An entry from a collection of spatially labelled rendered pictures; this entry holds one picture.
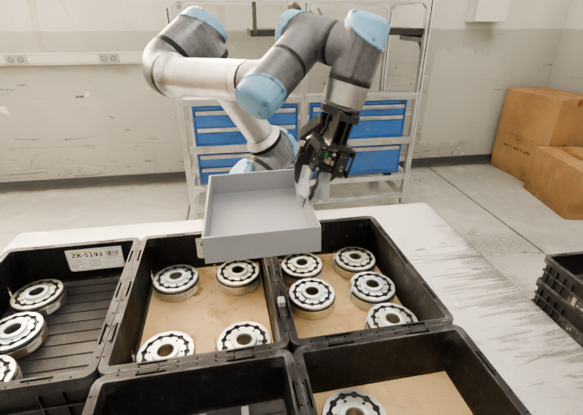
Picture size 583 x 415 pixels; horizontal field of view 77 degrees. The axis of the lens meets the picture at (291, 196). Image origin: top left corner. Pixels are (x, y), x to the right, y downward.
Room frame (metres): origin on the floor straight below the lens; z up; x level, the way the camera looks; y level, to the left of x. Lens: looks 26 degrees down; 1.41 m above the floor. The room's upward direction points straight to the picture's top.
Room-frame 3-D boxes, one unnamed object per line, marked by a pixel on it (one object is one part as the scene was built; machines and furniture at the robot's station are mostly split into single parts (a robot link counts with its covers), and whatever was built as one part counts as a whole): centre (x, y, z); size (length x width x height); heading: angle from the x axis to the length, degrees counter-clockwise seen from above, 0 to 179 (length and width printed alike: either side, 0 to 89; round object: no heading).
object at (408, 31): (2.84, -0.30, 1.32); 1.20 x 0.45 x 0.06; 99
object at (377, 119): (2.64, -0.48, 0.60); 0.72 x 0.03 x 0.56; 99
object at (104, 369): (0.60, 0.18, 0.92); 0.40 x 0.30 x 0.02; 11
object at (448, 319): (0.66, -0.11, 0.92); 0.40 x 0.30 x 0.02; 11
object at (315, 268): (0.75, -0.03, 0.86); 0.10 x 0.10 x 0.01
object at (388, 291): (0.67, -0.19, 0.86); 0.10 x 0.10 x 0.01
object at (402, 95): (2.60, -0.08, 0.91); 1.70 x 0.10 x 0.05; 99
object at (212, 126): (2.51, 0.31, 0.60); 0.72 x 0.03 x 0.56; 99
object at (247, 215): (0.66, 0.07, 1.07); 0.27 x 0.20 x 0.05; 9
